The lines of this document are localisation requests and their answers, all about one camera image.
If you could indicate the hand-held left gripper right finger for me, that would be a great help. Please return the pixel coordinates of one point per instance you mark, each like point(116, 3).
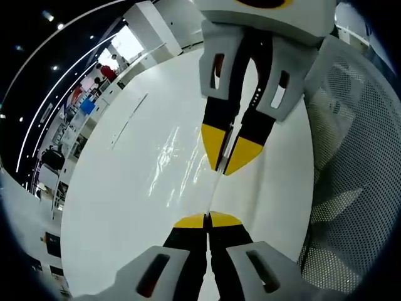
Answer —
point(244, 266)

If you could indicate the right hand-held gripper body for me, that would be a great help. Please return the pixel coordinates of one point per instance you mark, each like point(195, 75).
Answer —
point(282, 19)

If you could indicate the white counter cabinets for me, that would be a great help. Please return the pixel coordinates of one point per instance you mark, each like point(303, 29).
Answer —
point(108, 95)

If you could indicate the white perforated mesh basket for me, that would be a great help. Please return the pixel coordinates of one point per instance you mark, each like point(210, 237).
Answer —
point(360, 141)

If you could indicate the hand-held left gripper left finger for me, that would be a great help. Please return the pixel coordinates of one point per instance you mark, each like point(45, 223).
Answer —
point(175, 269)

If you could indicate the white pillar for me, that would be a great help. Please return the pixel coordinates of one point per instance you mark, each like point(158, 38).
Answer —
point(163, 28)

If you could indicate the clear food packaging bag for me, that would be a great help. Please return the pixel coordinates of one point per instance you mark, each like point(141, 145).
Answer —
point(175, 163)

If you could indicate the blue box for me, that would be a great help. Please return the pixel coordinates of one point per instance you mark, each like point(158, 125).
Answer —
point(87, 106)

